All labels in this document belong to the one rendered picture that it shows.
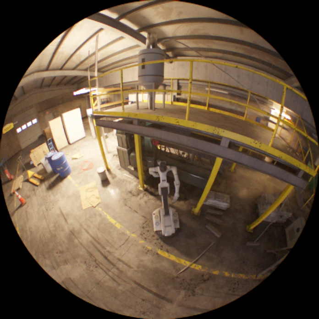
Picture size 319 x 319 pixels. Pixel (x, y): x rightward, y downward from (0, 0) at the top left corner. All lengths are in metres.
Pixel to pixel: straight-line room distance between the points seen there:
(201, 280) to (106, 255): 2.01
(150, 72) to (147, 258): 4.13
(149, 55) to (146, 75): 0.56
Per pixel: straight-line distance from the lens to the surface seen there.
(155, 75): 3.02
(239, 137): 1.77
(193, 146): 1.95
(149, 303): 2.72
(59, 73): 9.57
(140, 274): 2.62
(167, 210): 2.27
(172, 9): 4.15
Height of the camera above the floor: 2.59
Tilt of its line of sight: 35 degrees down
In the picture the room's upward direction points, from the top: 1 degrees clockwise
